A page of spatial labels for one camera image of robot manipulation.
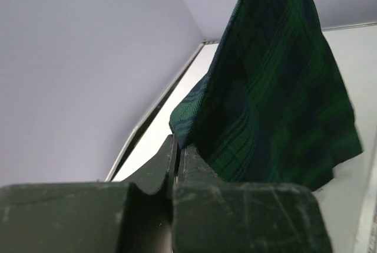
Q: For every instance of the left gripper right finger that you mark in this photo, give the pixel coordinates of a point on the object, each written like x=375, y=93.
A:
x=210, y=215

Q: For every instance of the aluminium right side rail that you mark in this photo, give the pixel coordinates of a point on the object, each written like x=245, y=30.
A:
x=149, y=134

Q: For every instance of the green plaid pleated skirt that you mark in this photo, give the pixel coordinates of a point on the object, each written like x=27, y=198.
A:
x=273, y=106

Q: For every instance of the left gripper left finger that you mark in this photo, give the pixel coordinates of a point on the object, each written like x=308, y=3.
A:
x=128, y=216

